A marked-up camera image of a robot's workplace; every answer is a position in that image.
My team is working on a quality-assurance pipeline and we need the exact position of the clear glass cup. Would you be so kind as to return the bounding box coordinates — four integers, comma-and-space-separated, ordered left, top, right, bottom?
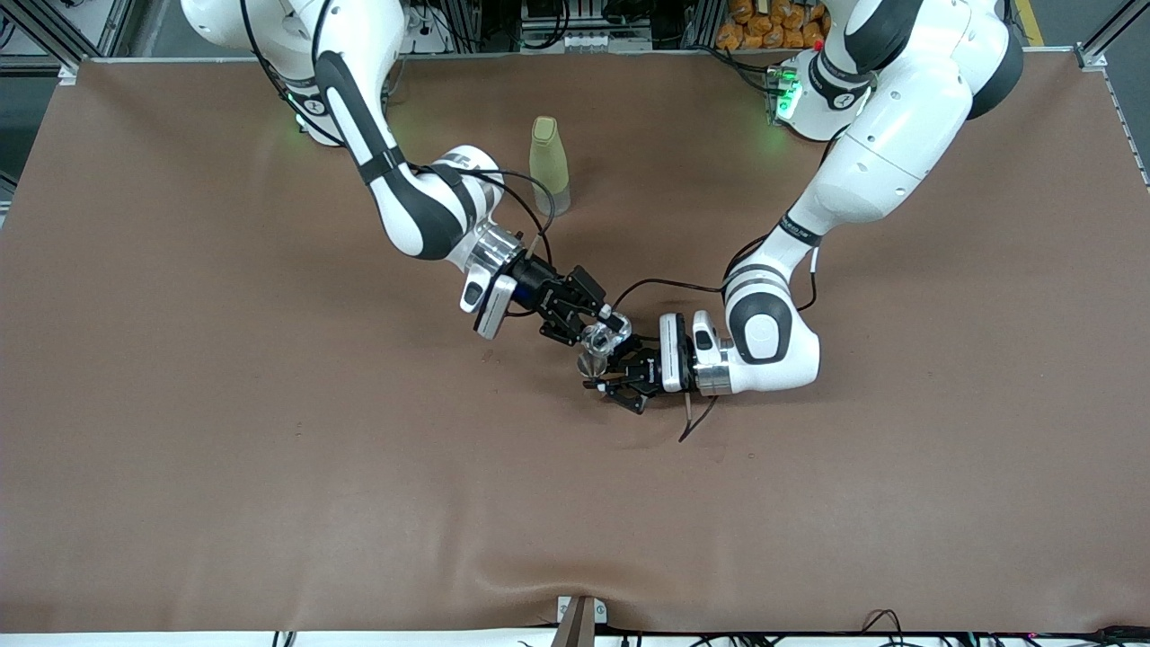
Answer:
579, 316, 634, 356

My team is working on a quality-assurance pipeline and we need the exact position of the brown table mat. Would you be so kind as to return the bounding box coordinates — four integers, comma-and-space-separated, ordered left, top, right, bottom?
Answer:
0, 49, 1150, 634

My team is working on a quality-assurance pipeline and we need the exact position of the green bottle with clear base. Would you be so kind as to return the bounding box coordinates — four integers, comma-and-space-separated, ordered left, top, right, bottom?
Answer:
528, 115, 573, 218

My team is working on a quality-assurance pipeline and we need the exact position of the black white electronics unit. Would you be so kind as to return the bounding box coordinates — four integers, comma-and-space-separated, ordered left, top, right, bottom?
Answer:
519, 0, 654, 53

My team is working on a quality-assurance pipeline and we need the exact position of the white power strip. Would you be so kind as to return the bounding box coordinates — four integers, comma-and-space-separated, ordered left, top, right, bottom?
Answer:
395, 0, 450, 55

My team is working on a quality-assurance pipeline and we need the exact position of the orange bread pile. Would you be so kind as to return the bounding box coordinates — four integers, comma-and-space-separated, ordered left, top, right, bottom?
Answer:
716, 0, 832, 51

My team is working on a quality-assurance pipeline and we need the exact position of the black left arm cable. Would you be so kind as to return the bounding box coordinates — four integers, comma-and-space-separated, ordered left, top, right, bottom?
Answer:
606, 235, 820, 444

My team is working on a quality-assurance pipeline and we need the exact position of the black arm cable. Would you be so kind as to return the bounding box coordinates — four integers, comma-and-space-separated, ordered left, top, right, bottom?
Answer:
238, 0, 558, 317
606, 235, 820, 444

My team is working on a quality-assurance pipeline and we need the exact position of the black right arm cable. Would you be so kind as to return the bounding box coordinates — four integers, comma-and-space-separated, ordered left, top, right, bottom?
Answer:
238, 0, 558, 317

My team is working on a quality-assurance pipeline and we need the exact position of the metal table edge bracket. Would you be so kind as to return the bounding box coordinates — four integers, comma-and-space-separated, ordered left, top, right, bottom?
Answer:
552, 595, 608, 647

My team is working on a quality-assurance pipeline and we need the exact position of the aluminium frame corner strut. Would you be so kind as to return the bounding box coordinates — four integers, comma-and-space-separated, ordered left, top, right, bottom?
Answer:
1074, 0, 1150, 190
0, 0, 136, 86

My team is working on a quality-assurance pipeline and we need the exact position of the black cable bundle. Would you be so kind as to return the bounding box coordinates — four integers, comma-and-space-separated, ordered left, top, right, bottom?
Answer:
620, 626, 1150, 647

